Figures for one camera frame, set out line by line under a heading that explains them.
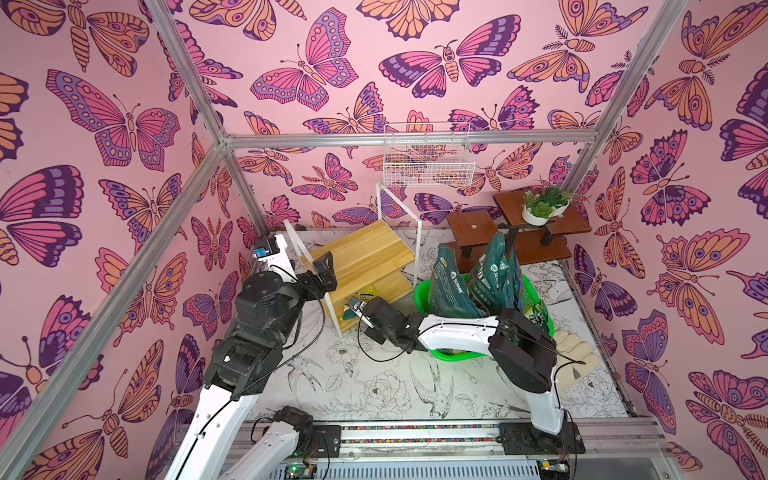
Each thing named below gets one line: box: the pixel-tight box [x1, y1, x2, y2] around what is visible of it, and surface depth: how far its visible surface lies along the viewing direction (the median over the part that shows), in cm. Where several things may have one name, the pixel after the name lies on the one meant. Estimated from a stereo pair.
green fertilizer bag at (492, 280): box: [470, 232, 516, 316], surface depth 76 cm
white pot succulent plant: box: [522, 186, 572, 226], surface depth 89 cm
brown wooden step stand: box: [444, 191, 592, 273], surface depth 102 cm
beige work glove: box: [555, 329, 601, 389], surface depth 89 cm
